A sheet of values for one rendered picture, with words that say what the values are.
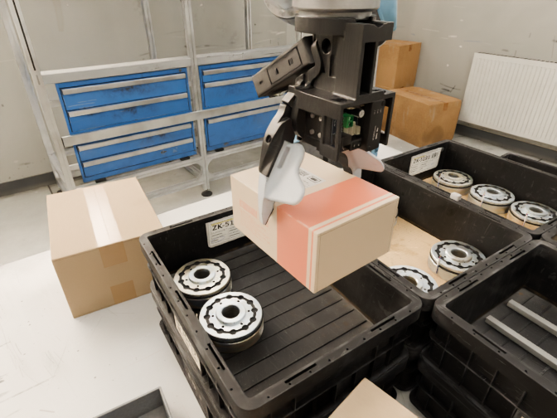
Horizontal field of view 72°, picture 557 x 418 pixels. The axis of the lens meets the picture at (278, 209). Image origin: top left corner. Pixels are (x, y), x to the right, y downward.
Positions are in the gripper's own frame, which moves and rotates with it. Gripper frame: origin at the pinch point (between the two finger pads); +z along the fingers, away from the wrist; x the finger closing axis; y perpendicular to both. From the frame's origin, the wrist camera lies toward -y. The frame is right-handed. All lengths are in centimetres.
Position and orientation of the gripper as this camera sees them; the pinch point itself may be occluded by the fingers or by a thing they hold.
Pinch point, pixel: (309, 201)
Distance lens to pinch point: 45.4
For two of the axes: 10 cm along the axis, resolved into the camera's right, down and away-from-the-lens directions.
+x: 8.0, -3.1, 5.1
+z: 0.0, 8.6, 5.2
